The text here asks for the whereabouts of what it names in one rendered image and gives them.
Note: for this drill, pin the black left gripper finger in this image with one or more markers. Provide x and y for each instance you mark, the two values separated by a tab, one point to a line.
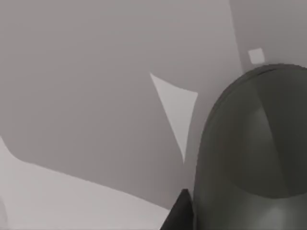
182	213

